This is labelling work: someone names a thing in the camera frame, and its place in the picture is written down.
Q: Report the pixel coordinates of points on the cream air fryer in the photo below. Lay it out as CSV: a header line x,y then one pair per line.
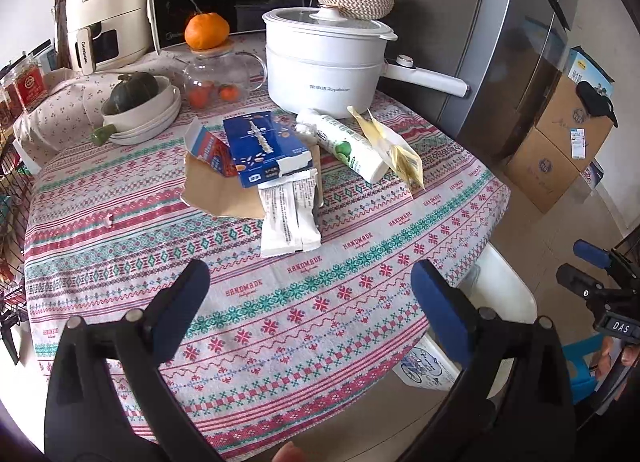
x,y
105,7

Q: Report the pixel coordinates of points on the large cardboard box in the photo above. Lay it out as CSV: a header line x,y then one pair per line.
x,y
545,172

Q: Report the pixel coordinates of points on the dark green squash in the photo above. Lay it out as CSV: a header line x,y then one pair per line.
x,y
134,92

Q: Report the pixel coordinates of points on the glass vase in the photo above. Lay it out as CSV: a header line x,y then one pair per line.
x,y
62,32

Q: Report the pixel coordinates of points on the small cardboard box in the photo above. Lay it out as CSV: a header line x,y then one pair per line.
x,y
565,122

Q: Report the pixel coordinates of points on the blue plastic stool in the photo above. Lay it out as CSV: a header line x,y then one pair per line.
x,y
580,367

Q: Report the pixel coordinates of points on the white chair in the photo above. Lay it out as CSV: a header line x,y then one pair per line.
x,y
505,292

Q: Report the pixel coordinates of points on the brown paper sheet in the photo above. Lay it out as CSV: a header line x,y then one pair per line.
x,y
220,197

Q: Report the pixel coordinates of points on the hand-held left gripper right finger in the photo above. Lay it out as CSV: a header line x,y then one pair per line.
x,y
440,312

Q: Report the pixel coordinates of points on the white bicycle print bin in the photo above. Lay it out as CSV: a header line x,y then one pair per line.
x,y
425,367

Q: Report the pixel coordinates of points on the white electric cooking pot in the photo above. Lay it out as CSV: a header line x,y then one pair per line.
x,y
320,72

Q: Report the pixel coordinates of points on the large orange tangerine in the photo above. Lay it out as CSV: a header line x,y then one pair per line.
x,y
206,32

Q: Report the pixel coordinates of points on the blue printed carton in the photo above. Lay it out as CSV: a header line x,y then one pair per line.
x,y
587,64

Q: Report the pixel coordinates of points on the floral cloth bag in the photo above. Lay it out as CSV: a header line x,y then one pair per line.
x,y
60,107

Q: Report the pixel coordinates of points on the glass teapot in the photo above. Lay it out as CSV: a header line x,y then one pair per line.
x,y
220,72

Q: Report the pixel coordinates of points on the person's right hand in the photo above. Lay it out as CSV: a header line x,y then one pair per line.
x,y
607,357

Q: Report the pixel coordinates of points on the small white scrap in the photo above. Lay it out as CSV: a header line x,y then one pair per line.
x,y
106,219

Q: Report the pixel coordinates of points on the white tube with green print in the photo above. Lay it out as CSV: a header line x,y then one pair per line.
x,y
350,147

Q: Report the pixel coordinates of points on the yellow plastic packet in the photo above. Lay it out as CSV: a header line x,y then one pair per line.
x,y
395,152

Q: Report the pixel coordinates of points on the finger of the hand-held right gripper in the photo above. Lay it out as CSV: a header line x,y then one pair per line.
x,y
590,252
582,284

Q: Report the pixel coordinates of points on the white printed sachet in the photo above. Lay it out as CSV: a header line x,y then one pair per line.
x,y
280,222
309,212

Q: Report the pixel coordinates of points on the small blue white box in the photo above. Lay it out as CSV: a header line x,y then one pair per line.
x,y
594,174

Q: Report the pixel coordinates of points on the small orange tangerine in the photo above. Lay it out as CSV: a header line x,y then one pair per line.
x,y
228,92
200,96

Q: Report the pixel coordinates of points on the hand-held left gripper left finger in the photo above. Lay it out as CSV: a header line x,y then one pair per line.
x,y
180,309

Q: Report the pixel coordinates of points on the grey refrigerator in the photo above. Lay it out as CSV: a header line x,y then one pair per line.
x,y
475,42

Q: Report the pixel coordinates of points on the blue red torn carton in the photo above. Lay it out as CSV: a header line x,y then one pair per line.
x,y
210,149

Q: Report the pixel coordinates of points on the person's left hand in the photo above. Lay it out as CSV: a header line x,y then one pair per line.
x,y
289,454

